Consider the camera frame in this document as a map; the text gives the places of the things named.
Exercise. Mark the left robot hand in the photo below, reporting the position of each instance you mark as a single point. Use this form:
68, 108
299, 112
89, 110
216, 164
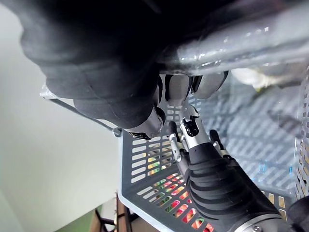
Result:
212, 178

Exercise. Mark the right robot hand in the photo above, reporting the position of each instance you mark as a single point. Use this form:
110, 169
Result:
91, 60

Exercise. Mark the vegetable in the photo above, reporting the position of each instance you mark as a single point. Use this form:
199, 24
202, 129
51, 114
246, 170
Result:
241, 43

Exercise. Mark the grey slotted plastic basket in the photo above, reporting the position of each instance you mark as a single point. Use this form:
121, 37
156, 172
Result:
251, 145

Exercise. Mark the colourful packaged goods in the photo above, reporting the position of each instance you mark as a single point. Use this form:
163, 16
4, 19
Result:
173, 193

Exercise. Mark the brown shelf with black frame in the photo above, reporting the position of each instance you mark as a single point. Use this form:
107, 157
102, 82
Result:
113, 217

